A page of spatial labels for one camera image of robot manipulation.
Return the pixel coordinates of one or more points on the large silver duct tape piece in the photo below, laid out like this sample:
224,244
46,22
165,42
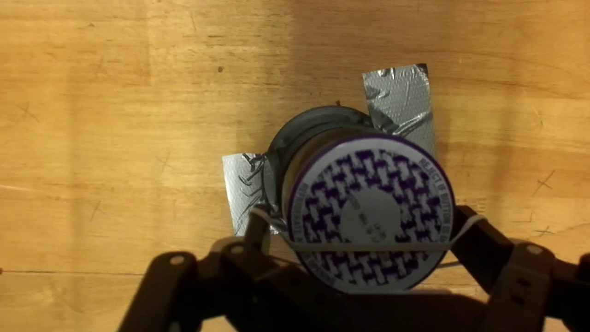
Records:
400,92

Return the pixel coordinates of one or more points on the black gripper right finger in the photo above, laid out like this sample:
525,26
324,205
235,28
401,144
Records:
523,288

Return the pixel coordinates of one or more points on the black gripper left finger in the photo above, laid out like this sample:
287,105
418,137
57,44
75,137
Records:
186,288

